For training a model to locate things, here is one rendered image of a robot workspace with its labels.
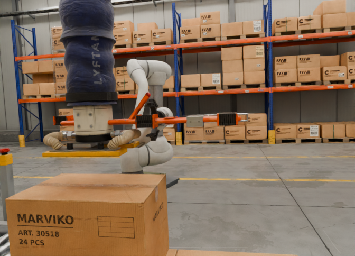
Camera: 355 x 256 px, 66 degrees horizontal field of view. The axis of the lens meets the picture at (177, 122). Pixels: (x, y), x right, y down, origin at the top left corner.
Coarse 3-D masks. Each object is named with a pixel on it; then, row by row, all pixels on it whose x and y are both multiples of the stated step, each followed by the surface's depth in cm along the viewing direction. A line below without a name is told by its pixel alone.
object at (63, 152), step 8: (72, 144) 118; (48, 152) 115; (56, 152) 114; (64, 152) 114; (72, 152) 113; (80, 152) 113; (88, 152) 112; (96, 152) 112; (104, 152) 111; (112, 152) 111; (120, 152) 111
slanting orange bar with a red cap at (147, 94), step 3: (147, 93) 120; (144, 96) 121; (147, 96) 120; (144, 99) 121; (147, 99) 122; (141, 102) 121; (144, 102) 121; (138, 105) 121; (141, 105) 121; (135, 108) 122; (138, 108) 121; (141, 108) 122; (135, 111) 122; (138, 111) 122; (132, 114) 122; (135, 114) 122; (129, 117) 123; (132, 117) 122
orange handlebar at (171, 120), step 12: (72, 120) 154; (108, 120) 122; (120, 120) 121; (132, 120) 120; (156, 120) 119; (168, 120) 118; (180, 120) 117; (204, 120) 115; (216, 120) 115; (240, 120) 115
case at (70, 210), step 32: (32, 192) 122; (64, 192) 120; (96, 192) 118; (128, 192) 117; (160, 192) 130; (32, 224) 113; (64, 224) 111; (96, 224) 108; (128, 224) 106; (160, 224) 129
